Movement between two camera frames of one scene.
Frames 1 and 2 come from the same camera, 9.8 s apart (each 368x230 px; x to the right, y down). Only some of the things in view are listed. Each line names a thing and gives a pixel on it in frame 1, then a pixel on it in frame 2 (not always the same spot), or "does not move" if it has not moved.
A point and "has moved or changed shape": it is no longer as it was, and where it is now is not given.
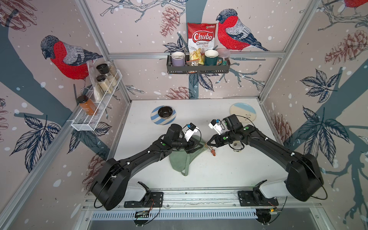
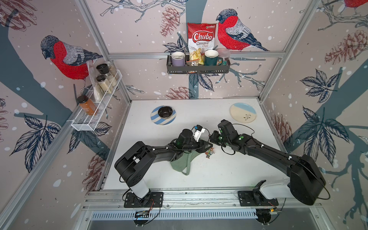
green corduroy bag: [180, 160] does not move
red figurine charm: [213, 152] has moved or changed shape
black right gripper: [217, 143] does not move
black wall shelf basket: [184, 68] does not move
